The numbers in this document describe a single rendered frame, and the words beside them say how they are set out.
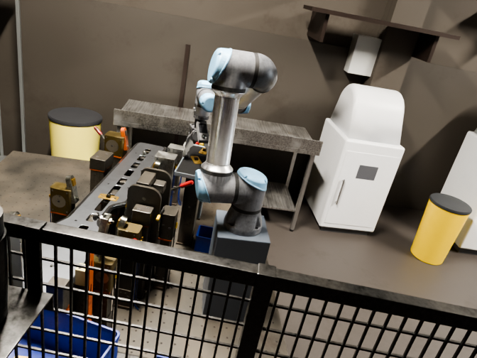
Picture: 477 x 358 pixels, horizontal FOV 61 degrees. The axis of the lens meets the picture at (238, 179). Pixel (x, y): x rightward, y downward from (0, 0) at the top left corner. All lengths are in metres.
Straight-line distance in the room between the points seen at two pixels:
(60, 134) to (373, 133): 2.66
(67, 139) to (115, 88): 0.76
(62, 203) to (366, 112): 2.65
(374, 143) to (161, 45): 2.11
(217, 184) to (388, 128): 2.57
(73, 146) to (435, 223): 3.19
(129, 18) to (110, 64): 0.46
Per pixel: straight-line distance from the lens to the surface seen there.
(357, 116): 3.66
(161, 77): 4.03
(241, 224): 1.51
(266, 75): 1.37
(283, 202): 3.82
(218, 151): 1.39
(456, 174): 4.69
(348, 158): 3.65
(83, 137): 3.68
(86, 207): 1.80
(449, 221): 3.92
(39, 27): 4.21
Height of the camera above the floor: 1.92
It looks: 25 degrees down
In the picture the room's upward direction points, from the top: 11 degrees clockwise
